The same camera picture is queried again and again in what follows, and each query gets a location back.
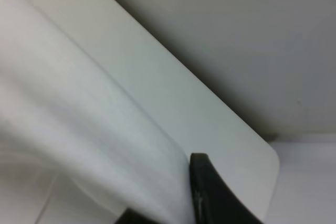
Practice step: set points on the white short sleeve shirt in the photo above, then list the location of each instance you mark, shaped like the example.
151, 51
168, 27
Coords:
67, 112

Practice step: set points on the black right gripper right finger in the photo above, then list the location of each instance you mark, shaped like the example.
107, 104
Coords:
213, 200

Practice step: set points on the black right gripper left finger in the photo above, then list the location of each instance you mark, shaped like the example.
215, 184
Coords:
132, 217

